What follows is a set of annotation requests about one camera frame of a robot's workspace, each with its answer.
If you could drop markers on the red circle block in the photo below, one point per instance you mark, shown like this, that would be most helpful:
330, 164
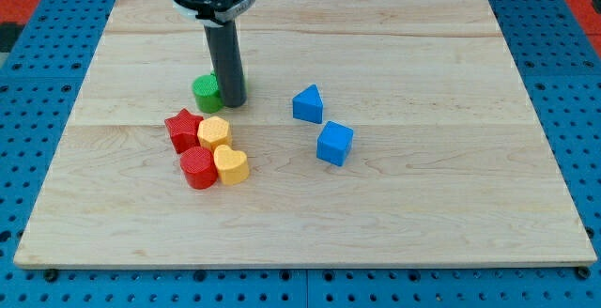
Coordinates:
198, 167

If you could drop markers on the blue cube block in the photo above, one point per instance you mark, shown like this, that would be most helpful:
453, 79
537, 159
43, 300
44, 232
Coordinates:
334, 143

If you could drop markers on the yellow heart block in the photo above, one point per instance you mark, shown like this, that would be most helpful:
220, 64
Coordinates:
232, 165

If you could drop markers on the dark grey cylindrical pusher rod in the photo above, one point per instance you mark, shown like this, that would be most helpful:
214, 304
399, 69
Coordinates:
224, 51

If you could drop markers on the red star block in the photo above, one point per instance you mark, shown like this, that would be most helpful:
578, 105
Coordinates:
182, 129

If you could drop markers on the light wooden board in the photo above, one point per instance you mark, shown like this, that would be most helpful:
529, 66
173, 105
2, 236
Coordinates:
449, 165

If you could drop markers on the green circle block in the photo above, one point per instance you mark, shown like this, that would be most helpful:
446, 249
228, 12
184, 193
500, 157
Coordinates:
207, 94

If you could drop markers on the yellow hexagon block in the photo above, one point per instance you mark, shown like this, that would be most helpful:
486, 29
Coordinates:
213, 132

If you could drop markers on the blue triangle block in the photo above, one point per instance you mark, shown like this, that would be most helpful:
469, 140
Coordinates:
308, 105

